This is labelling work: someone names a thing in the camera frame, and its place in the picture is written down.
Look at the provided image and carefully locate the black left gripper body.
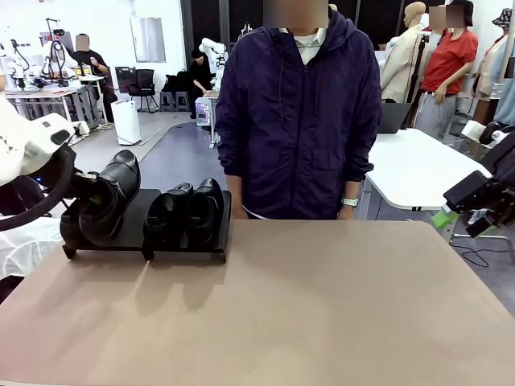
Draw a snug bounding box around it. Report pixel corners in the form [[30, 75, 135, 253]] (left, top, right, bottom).
[[23, 170, 57, 192]]

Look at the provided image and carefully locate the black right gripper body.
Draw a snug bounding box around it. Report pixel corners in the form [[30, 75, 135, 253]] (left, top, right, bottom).
[[482, 168, 515, 226]]

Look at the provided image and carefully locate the black buckle dress shoe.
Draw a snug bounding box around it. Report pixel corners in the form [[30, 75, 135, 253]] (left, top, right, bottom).
[[78, 149, 142, 247], [186, 177, 225, 247], [142, 182, 194, 253], [59, 199, 88, 247]]

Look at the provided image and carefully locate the person left forearm purple sleeve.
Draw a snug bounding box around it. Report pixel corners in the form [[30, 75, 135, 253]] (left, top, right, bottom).
[[344, 120, 382, 200]]

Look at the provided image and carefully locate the person right forearm purple sleeve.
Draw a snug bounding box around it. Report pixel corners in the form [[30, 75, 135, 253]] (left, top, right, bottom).
[[216, 120, 247, 180]]

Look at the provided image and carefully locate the person right hand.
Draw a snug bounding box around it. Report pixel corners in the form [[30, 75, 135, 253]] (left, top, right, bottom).
[[228, 176, 247, 220]]

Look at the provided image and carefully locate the white table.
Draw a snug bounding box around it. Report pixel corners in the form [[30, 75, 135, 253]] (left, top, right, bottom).
[[364, 128, 494, 212]]

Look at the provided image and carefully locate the white box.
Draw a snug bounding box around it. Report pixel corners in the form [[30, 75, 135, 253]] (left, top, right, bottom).
[[460, 120, 490, 142]]

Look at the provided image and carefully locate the white fabric cover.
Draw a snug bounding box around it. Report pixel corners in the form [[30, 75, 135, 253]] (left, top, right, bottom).
[[0, 216, 65, 282]]

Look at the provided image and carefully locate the white air purifier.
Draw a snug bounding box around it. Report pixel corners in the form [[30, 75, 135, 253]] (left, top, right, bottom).
[[110, 100, 142, 146]]

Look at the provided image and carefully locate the white work desk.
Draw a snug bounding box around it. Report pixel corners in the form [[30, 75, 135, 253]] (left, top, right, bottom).
[[0, 76, 106, 133]]

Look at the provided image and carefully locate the black laptop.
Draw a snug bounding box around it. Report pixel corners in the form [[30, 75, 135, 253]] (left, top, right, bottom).
[[377, 102, 414, 135]]

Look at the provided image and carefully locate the black mesh office chair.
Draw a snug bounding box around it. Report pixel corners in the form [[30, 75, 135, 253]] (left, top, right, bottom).
[[127, 68, 159, 114]]

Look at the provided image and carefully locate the seated man in black shirt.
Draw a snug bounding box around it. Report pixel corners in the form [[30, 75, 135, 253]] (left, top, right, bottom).
[[74, 34, 117, 121]]

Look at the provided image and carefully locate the background robot on desk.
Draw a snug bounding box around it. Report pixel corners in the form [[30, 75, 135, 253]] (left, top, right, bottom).
[[39, 18, 80, 88]]

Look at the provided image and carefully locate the computer case with coloured lights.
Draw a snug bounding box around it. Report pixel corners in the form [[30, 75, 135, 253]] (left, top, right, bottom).
[[195, 98, 212, 129]]

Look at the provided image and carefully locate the mannequin in beige jacket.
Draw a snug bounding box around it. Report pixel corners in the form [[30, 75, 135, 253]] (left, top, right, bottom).
[[380, 2, 430, 105]]

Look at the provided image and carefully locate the background person in black clothes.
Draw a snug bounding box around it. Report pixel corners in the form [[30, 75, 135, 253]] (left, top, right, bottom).
[[187, 47, 218, 120]]

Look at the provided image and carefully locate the person in purple jacket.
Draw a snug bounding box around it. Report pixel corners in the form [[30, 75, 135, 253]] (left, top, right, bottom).
[[215, 7, 382, 221]]

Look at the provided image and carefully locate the black left arm cable sleeve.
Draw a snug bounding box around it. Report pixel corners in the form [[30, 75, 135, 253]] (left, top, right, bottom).
[[0, 144, 77, 233]]

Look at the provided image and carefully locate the black floor cable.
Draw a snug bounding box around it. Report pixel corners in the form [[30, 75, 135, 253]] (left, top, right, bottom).
[[462, 248, 515, 269]]

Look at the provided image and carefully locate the grey wall panel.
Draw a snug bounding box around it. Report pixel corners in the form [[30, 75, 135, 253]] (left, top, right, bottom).
[[129, 16, 167, 64]]

